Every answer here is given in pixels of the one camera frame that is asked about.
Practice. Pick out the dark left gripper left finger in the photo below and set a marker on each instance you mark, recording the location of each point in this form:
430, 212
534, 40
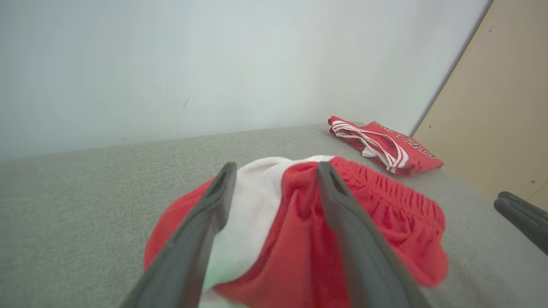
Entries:
188, 261

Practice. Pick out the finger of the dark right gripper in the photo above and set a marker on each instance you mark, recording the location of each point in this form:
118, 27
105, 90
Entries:
528, 207
526, 226

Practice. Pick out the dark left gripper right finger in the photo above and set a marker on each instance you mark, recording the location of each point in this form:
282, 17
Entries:
368, 265

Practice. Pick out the beige wooden panel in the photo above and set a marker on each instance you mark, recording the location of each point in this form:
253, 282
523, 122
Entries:
501, 98

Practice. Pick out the red Bulls basketball jersey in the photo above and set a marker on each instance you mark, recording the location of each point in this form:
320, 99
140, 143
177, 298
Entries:
411, 156

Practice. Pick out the red white basketball shorts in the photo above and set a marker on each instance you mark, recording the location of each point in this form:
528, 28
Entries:
295, 239

